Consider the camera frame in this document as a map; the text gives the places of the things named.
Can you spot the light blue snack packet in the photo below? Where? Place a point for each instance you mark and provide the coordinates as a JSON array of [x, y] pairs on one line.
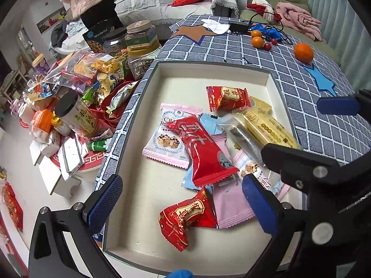
[[211, 123]]

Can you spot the red gold candy packet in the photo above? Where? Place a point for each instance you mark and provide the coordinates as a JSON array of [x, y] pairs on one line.
[[185, 217], [227, 98]]

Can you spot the pile of snack bags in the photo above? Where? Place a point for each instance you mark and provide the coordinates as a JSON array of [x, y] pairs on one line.
[[92, 75]]

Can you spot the small bottle gold cap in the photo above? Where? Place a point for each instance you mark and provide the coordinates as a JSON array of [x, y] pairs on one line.
[[59, 124]]

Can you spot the jar with brown lid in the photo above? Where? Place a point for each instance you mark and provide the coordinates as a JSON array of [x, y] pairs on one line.
[[142, 34]]

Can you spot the white crumpled tissue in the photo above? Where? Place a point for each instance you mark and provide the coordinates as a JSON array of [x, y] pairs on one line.
[[216, 26]]

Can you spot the dark snack pouch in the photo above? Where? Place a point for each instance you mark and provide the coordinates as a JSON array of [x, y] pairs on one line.
[[97, 39]]

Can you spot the gold snack packet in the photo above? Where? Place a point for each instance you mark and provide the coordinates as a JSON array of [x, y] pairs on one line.
[[262, 107]]

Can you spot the blue crumpled glove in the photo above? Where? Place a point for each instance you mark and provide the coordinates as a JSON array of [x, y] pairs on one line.
[[271, 31]]

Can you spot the orange white packet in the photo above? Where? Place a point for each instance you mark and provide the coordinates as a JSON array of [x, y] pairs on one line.
[[42, 124]]

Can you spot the small orange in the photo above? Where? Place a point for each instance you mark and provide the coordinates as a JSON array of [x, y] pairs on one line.
[[257, 41], [256, 33]]

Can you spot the large orange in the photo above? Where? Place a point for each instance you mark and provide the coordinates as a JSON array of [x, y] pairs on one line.
[[303, 52]]

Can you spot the red round tray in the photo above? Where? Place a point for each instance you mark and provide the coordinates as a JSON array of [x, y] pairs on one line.
[[92, 159]]

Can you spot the pink long snack packet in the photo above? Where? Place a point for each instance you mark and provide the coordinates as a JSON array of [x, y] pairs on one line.
[[232, 208]]

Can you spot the grey checked star tablecloth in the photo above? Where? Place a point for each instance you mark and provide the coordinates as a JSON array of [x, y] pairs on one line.
[[318, 72]]

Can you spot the red plastic bowl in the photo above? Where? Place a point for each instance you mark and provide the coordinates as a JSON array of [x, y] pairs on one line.
[[111, 113]]

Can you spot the black power adapter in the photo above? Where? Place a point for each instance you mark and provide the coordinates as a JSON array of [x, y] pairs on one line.
[[239, 26]]

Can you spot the pink white cracker packet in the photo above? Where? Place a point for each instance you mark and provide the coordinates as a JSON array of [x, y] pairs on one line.
[[169, 140], [250, 168]]

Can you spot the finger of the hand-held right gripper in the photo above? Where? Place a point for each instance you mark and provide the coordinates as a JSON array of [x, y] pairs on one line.
[[287, 159], [337, 105]]

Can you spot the labelled jar black lid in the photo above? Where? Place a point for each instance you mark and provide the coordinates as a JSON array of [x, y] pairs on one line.
[[78, 117]]

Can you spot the wall poster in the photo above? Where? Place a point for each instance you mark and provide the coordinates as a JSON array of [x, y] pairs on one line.
[[50, 23]]

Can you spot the red long snack packet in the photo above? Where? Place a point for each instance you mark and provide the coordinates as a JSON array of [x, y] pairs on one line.
[[204, 153]]

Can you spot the pale green curtain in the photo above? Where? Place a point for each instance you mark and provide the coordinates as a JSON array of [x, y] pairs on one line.
[[342, 5]]

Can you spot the small green bottle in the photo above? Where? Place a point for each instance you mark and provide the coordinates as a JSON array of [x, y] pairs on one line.
[[98, 145]]

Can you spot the pink blanket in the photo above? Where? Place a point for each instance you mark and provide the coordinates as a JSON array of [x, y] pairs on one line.
[[298, 18]]

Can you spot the clear dark bar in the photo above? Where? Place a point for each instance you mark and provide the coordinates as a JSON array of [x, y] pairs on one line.
[[245, 136]]

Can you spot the yellow long wafer packet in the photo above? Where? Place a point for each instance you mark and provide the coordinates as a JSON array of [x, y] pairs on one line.
[[269, 131]]

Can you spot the pile of clothes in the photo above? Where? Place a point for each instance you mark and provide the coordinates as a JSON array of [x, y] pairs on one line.
[[66, 31]]

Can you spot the person's left hand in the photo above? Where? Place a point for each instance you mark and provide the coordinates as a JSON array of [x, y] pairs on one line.
[[179, 274]]

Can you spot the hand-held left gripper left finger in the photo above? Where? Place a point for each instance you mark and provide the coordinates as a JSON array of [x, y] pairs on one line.
[[105, 199]]

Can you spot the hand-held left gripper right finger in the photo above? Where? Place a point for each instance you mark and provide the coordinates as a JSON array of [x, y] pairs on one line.
[[258, 205]]

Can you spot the stack of white boxes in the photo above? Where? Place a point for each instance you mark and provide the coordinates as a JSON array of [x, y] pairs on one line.
[[55, 162]]

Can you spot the red cherry tomato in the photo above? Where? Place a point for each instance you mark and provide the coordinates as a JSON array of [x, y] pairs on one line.
[[274, 41], [267, 46]]

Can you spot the seed jar yellow lid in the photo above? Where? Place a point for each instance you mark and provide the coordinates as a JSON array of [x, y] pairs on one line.
[[142, 62]]

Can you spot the shallow white tray box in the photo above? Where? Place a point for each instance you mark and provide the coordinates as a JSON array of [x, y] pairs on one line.
[[139, 214]]

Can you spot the clear jar black lid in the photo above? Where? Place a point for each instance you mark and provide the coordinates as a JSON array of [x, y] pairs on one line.
[[114, 43]]

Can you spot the red mesh bag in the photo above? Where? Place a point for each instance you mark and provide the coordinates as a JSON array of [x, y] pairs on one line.
[[13, 205]]

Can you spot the red white plush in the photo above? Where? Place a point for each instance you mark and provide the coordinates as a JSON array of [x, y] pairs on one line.
[[263, 8]]

